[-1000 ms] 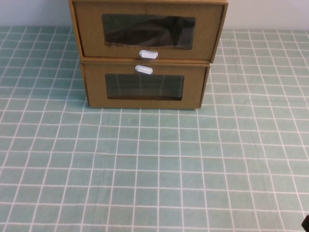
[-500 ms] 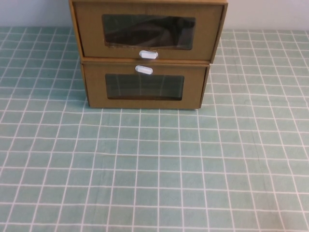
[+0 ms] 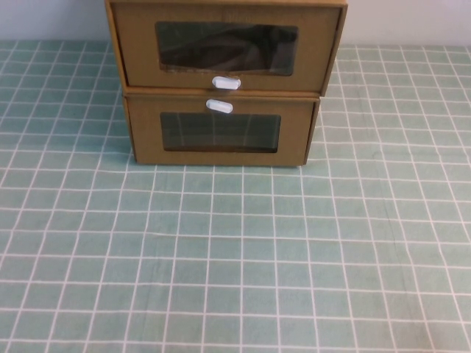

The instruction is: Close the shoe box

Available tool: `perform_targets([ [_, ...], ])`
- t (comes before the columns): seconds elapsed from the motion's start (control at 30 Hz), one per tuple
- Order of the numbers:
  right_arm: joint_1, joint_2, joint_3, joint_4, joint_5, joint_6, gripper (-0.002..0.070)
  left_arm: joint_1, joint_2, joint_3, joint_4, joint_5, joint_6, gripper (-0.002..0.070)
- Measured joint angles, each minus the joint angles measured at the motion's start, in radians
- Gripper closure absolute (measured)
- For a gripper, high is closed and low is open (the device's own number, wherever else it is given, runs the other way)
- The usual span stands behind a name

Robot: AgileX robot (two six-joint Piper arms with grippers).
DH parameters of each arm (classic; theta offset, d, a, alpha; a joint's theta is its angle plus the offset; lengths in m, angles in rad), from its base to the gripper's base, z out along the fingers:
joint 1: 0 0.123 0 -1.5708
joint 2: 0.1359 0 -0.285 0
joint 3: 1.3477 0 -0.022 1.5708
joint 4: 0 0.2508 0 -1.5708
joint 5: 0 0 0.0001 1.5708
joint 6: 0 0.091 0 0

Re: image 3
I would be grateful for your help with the green white checked tablecloth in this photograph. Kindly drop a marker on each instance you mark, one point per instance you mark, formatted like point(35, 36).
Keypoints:
point(235, 257)

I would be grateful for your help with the cardboard shell of crumpled-window drawer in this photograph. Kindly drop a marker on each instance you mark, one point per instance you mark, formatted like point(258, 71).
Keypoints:
point(341, 44)

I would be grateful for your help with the cardboard drawer with window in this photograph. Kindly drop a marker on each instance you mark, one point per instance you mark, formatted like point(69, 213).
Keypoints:
point(147, 154)
point(140, 70)

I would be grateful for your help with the cardboard drawer with flat window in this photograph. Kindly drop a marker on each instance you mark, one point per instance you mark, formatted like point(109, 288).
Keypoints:
point(147, 154)

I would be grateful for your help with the cardboard shell of flat-window drawer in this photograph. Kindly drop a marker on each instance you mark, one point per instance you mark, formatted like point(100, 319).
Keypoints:
point(312, 162)

